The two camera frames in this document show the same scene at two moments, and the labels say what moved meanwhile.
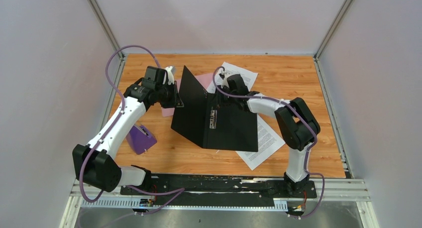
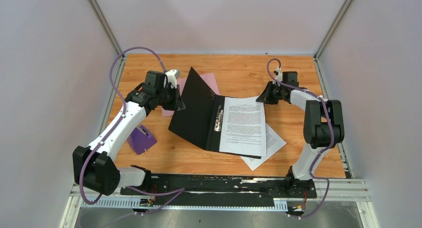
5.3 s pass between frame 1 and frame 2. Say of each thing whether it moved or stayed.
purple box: stayed
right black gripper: moved
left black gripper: stayed
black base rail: stayed
